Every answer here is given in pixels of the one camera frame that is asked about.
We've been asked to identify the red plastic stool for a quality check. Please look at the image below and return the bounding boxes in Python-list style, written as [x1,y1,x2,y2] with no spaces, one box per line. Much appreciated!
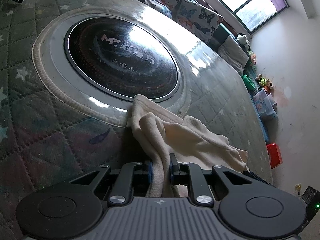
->
[266,143,283,169]

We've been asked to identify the panda plush toy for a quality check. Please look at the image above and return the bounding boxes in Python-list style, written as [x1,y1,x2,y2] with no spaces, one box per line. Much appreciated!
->
[236,34,251,51]

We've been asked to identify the blue sectional sofa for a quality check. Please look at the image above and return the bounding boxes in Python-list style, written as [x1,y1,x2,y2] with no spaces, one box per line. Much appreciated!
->
[100,0,271,145]

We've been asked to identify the colourful plush toys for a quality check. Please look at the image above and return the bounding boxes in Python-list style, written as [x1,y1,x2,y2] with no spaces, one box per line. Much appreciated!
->
[255,74,274,94]

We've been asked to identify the black round induction cooktop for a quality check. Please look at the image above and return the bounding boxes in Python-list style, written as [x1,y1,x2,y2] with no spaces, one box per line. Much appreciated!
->
[64,16,181,102]

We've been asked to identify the cream sweatshirt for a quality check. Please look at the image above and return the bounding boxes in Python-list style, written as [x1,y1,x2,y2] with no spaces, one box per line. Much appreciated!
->
[127,95,248,198]

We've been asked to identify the green plastic bowl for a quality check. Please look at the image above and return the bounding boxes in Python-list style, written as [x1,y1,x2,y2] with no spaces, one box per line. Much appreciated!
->
[242,74,255,91]

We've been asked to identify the clear plastic storage box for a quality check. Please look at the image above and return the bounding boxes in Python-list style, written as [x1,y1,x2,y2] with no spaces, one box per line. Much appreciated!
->
[253,89,277,120]

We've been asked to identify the grey plain cushion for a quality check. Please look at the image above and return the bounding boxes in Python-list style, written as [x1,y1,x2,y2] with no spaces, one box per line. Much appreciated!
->
[217,35,249,76]

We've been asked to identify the butterfly pillow upright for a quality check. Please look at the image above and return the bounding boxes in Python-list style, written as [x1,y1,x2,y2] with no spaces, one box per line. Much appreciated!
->
[174,0,223,44]

